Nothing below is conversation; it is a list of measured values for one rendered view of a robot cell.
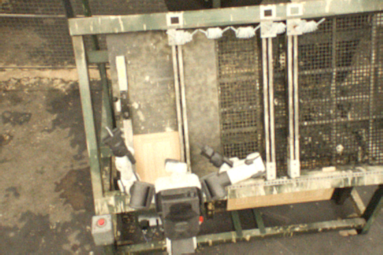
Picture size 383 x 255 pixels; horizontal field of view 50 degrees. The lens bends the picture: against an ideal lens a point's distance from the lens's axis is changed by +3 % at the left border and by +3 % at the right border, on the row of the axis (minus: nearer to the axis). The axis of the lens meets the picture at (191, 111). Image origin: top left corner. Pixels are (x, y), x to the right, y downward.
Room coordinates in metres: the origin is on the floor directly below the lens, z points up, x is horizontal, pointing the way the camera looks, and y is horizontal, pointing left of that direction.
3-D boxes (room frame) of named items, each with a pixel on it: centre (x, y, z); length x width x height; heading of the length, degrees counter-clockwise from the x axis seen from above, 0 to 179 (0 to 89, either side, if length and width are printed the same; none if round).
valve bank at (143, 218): (1.47, 0.15, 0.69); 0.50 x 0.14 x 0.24; 98
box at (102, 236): (1.34, 0.58, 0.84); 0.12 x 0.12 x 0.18; 8
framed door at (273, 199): (1.92, -0.75, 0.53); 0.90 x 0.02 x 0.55; 98
